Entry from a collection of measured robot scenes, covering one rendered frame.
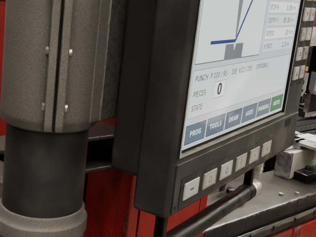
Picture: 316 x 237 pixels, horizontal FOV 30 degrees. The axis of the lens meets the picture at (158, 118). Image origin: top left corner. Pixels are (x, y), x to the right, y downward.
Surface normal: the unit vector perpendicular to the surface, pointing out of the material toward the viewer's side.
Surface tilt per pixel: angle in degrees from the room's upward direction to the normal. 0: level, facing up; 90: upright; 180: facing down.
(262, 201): 0
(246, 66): 90
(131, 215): 90
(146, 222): 90
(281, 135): 90
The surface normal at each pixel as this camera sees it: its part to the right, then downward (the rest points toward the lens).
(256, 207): 0.11, -0.96
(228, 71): 0.85, 0.22
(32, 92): -0.22, 0.22
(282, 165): -0.71, 0.09
